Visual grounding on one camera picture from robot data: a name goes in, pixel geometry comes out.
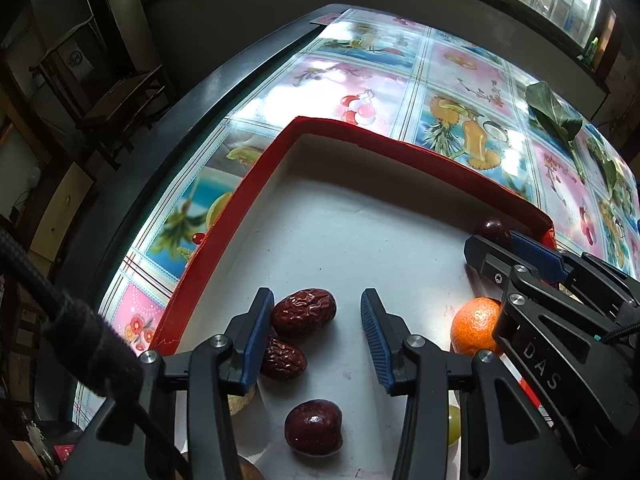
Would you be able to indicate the mandarin orange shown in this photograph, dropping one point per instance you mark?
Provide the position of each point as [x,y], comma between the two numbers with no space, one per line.
[472,327]

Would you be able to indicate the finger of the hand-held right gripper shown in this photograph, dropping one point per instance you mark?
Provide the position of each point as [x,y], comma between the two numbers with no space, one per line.
[537,255]
[487,260]

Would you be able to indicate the white cylindrical pipe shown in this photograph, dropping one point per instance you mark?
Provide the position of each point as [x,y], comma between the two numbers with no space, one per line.
[117,0]

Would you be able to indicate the dark purple plum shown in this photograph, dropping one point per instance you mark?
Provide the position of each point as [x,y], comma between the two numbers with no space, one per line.
[492,229]

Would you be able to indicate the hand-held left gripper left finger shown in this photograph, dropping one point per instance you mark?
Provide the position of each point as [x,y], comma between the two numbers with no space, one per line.
[257,340]

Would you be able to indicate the green bottle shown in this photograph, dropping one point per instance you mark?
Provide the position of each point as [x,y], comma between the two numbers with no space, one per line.
[591,52]

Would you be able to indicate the large green leaf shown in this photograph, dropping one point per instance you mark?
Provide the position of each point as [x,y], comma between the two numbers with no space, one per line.
[552,115]

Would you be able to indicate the red card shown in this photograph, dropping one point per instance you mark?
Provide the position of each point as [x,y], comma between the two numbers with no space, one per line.
[325,20]

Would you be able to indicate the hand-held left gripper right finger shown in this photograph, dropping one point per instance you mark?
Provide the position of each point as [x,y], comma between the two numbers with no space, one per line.
[374,340]

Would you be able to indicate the red rimmed white tray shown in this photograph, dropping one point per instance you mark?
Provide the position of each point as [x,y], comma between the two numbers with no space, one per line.
[350,220]

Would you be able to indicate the dark wooden chair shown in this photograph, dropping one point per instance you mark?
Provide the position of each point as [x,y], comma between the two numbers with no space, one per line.
[120,105]

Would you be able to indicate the pale wooden cabinet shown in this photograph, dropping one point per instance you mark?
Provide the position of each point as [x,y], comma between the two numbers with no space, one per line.
[60,210]

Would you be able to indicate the wrinkled red date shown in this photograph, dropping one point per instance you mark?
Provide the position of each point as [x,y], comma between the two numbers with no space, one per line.
[282,357]
[303,310]

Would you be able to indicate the leafy green vegetable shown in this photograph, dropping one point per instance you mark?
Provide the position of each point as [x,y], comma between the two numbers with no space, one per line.
[612,175]

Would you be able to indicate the glossy red plum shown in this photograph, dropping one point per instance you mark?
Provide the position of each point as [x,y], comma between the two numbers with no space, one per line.
[314,426]

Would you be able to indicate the brown kiwi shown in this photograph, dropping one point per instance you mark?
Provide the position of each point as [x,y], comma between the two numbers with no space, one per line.
[250,470]

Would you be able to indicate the printed plastic tablecloth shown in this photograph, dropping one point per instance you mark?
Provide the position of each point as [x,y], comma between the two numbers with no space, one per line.
[450,70]

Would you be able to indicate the green grape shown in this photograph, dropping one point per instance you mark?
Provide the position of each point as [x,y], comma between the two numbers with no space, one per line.
[452,425]

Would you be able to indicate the pale corn cob piece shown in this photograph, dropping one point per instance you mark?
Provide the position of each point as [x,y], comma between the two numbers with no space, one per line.
[242,401]

